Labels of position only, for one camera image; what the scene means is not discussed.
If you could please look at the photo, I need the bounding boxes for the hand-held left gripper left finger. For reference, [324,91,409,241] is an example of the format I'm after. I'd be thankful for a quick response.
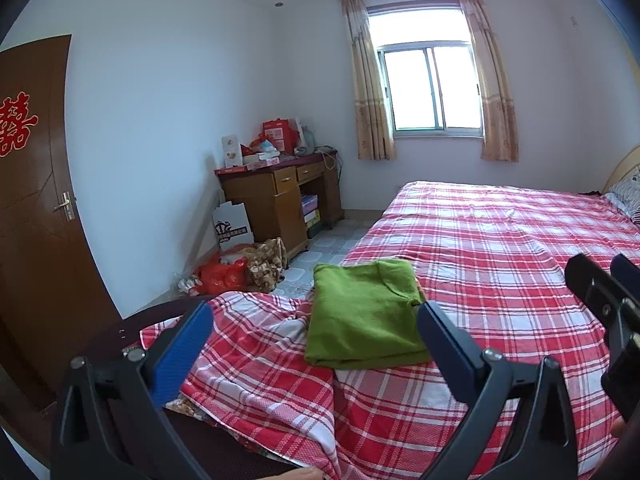
[51,300,216,480]

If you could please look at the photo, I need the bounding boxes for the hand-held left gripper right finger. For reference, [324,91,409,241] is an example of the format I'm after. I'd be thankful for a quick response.
[416,301,579,480]

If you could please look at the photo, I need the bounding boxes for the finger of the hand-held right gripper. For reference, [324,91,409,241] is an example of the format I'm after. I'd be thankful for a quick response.
[564,253,640,344]
[610,253,640,305]

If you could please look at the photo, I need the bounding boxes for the green orange striped knit sweater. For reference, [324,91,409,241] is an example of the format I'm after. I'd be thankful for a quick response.
[304,258,434,371]

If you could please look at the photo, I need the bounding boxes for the person's left hand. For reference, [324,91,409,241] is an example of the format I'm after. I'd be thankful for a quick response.
[240,465,322,480]

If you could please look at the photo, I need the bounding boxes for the grey striped pillow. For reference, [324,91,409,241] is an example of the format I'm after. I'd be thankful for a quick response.
[605,172,640,227]

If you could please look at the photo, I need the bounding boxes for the red plastic bag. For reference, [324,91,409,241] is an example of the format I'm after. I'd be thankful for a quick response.
[197,252,250,296]

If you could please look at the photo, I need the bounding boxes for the cream wooden headboard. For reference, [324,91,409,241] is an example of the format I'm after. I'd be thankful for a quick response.
[602,145,640,196]

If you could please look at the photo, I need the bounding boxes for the red plaid bed sheet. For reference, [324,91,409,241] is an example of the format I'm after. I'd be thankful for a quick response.
[140,180,640,480]

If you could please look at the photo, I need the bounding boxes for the brown patterned cloth bag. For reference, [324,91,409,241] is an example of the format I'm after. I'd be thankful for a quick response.
[245,237,289,292]

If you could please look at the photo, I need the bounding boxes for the white paper bag crown print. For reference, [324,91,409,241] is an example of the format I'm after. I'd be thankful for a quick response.
[212,201,256,254]

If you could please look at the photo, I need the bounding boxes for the brown wooden door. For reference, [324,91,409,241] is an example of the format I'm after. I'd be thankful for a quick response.
[0,35,124,411]

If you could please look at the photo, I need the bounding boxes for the wooden desk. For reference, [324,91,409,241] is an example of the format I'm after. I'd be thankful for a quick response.
[215,152,345,259]

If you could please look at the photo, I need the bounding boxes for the stack of boxes in desk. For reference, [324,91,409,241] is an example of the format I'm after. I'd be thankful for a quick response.
[300,194,322,239]

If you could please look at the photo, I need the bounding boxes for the white upright carton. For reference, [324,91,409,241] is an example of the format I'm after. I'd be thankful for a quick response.
[221,134,245,169]

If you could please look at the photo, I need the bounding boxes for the beige floral curtain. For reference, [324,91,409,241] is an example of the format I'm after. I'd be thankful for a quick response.
[456,0,520,163]
[340,0,397,161]

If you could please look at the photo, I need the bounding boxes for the window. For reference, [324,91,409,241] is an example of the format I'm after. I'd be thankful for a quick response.
[367,7,485,141]

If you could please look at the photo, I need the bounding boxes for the red paper door decoration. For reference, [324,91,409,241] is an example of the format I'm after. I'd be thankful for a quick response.
[0,92,40,157]

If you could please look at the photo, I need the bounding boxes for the dark bed frame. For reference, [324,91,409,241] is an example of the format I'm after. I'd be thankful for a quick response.
[82,295,306,480]

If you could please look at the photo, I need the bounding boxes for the metal door handle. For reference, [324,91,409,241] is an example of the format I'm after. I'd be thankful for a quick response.
[54,191,76,221]

